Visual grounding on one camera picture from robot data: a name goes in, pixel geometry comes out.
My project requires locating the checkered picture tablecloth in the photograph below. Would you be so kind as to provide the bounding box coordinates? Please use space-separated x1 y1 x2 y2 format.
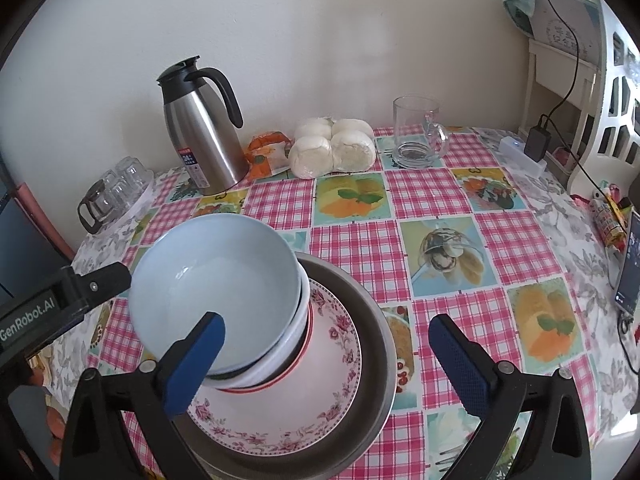
73 128 639 479

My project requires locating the large stainless steel pan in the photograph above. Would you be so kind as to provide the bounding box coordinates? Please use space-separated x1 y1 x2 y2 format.
175 252 396 479

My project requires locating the light blue bowl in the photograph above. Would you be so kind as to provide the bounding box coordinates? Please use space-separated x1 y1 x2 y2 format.
128 214 303 375

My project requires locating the black charger plug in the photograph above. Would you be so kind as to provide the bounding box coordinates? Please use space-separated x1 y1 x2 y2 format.
524 126 551 162

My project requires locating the clear glass mug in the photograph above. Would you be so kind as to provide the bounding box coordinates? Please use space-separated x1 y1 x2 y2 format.
392 94 450 169

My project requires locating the white power strip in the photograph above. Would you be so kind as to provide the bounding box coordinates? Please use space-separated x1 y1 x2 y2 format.
499 136 547 178

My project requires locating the small white square bowl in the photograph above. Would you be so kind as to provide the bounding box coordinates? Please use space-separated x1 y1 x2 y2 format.
205 264 310 380

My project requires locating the smartphone with dark screen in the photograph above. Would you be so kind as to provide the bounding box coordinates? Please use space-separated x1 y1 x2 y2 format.
614 210 640 316

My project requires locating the white wooden shelf unit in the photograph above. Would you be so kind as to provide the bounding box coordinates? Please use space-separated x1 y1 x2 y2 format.
518 0 639 197

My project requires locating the teal cloth on shelf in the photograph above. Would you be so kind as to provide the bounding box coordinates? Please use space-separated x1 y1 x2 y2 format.
502 0 536 38

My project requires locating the colourful candy tube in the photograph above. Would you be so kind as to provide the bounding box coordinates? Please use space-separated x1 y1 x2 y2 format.
589 193 627 252

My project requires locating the floral rimmed white plate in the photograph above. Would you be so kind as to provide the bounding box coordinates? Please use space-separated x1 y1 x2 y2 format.
188 280 362 457

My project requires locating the stainless steel thermos jug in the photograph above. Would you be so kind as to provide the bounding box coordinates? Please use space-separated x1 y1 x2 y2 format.
157 56 250 195

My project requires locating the bag of white buns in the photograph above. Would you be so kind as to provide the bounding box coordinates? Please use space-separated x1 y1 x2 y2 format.
288 117 376 180

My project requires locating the black charging cable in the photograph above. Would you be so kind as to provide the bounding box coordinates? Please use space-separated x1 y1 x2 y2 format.
534 0 640 376

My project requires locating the strawberry pattern white bowl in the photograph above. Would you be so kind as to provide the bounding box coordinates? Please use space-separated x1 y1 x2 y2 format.
202 304 314 392

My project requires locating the orange snack packet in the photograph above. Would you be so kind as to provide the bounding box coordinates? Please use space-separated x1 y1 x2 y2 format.
245 130 293 181

